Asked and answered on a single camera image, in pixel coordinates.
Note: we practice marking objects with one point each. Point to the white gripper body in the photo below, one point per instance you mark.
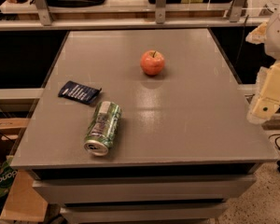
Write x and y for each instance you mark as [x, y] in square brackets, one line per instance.
[279, 36]

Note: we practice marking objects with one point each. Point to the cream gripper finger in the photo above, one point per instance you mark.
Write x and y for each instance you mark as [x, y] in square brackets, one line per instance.
[258, 35]
[266, 100]

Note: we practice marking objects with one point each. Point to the red apple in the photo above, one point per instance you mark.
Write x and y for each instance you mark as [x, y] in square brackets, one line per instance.
[152, 62]

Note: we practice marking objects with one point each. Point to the lower grey drawer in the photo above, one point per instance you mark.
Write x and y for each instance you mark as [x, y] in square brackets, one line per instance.
[142, 213]

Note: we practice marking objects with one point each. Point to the grey drawer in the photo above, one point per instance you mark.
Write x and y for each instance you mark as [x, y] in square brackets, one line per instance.
[142, 189]
[142, 213]

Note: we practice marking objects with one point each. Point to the green soda can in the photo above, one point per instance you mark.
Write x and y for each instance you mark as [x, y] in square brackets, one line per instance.
[101, 132]

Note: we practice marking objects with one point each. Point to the dark blue snack packet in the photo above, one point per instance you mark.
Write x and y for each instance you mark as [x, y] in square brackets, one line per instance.
[78, 92]

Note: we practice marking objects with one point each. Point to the upper grey drawer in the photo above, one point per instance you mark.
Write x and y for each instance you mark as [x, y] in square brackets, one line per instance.
[142, 189]

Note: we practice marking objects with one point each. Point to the cardboard box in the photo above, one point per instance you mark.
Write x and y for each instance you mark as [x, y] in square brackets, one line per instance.
[23, 204]

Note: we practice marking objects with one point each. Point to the green printed bag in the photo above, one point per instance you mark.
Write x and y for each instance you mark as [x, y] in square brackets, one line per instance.
[7, 176]

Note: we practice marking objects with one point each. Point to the metal rail bracket middle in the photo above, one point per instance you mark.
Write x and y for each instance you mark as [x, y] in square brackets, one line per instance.
[160, 11]

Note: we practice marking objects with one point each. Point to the metal rail bracket left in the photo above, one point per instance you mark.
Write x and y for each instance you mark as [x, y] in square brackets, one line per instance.
[43, 12]

